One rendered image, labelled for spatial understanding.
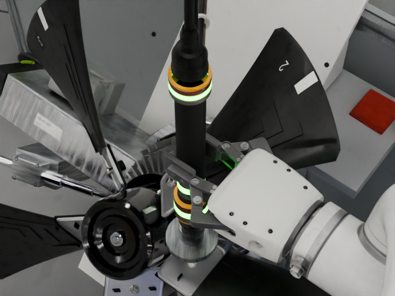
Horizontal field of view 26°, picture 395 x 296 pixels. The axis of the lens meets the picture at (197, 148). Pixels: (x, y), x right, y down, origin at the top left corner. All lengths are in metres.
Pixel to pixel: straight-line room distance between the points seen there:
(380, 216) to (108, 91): 0.70
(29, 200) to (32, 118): 1.23
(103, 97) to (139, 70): 1.05
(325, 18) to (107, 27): 1.23
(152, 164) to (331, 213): 0.48
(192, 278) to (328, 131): 0.31
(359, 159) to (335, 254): 0.84
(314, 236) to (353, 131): 0.87
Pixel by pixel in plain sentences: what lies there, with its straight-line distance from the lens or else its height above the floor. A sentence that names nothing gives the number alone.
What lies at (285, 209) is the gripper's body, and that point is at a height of 1.49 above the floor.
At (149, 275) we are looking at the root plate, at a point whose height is 1.12.
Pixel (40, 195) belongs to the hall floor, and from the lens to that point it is 2.68.
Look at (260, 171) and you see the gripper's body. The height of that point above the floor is 1.49.
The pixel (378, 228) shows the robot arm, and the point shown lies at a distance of 0.87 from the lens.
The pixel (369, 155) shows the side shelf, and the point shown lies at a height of 0.86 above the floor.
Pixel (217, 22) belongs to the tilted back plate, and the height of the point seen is 1.25.
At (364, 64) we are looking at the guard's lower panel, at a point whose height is 0.86.
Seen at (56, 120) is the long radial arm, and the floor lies 1.13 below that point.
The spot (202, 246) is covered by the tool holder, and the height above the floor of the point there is 1.27.
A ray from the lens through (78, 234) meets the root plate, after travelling 1.33.
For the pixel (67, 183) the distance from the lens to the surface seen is 1.39.
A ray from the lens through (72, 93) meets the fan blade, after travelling 1.26.
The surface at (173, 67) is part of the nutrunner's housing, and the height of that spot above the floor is 1.64.
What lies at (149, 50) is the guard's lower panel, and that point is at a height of 0.45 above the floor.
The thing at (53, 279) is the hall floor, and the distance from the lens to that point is 2.54.
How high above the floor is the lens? 2.29
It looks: 57 degrees down
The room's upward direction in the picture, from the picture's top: straight up
